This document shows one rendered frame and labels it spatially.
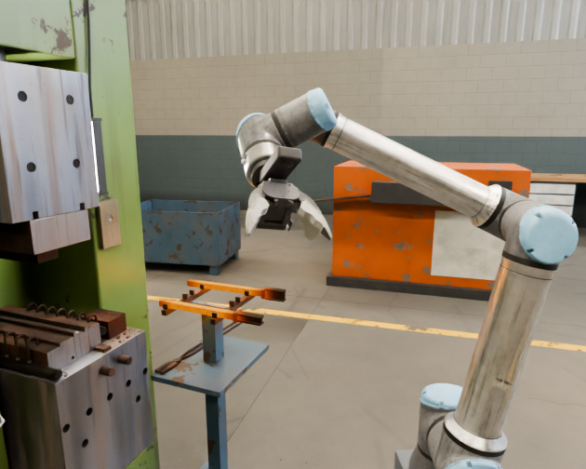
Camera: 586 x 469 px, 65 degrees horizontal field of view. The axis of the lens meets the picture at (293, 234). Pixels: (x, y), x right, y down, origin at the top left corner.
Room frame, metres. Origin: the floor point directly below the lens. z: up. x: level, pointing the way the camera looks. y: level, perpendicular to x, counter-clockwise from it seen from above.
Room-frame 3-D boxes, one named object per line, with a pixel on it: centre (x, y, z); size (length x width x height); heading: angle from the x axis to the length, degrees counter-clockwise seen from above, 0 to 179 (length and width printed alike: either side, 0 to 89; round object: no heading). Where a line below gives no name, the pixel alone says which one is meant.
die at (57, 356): (1.37, 0.86, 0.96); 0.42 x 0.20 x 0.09; 68
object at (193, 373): (1.68, 0.32, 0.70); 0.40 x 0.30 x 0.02; 158
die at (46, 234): (1.37, 0.86, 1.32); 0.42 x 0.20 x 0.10; 68
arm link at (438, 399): (1.17, -0.44, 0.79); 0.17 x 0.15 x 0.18; 177
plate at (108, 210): (1.63, 0.67, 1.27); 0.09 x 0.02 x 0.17; 158
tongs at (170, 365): (1.83, 0.36, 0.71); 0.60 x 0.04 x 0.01; 152
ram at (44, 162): (1.41, 0.84, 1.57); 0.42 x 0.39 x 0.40; 68
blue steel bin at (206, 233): (5.41, 1.34, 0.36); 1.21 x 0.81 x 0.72; 79
